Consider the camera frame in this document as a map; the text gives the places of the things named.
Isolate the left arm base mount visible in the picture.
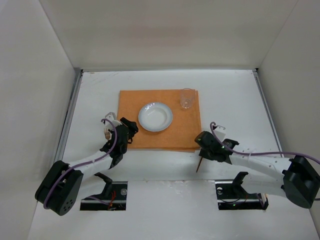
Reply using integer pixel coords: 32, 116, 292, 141
79, 172, 128, 211

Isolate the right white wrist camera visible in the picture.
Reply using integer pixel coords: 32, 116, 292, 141
212, 125, 226, 142

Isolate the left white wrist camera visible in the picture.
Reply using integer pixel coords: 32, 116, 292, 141
104, 112, 122, 130

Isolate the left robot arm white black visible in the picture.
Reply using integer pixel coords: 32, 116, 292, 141
34, 113, 139, 216

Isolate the orange cloth placemat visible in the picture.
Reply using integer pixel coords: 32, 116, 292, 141
117, 89, 202, 152

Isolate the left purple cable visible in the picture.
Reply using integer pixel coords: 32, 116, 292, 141
42, 118, 119, 210

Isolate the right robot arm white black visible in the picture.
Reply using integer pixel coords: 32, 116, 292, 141
194, 131, 320, 209

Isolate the white round plate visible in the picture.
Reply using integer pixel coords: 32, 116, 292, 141
138, 102, 173, 132

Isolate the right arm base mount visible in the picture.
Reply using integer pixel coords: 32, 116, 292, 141
215, 172, 269, 211

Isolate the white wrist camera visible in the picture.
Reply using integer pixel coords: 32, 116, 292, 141
212, 125, 226, 142
104, 112, 122, 130

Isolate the clear drinking glass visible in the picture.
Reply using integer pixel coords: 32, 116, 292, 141
180, 88, 196, 109

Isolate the copper spoon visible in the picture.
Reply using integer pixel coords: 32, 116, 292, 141
196, 159, 202, 173

